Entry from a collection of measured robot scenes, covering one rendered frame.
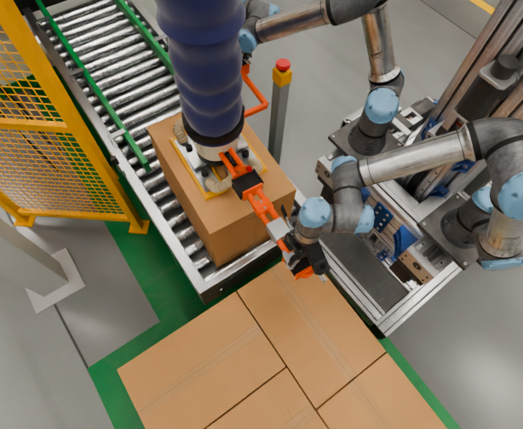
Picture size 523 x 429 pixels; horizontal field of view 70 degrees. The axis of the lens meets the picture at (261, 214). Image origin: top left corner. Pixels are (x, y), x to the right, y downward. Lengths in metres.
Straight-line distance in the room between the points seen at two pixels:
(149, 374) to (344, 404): 0.82
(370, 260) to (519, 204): 1.44
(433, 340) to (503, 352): 0.40
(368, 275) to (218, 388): 1.05
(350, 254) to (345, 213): 1.30
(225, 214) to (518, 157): 0.97
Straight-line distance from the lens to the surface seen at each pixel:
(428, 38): 4.04
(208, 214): 1.48
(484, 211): 1.36
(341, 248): 2.28
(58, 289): 2.60
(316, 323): 1.78
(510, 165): 0.95
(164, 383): 1.76
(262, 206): 1.33
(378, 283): 2.26
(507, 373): 2.70
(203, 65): 1.14
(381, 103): 1.46
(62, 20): 3.21
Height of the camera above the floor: 2.26
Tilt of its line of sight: 63 degrees down
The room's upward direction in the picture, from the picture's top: 4 degrees clockwise
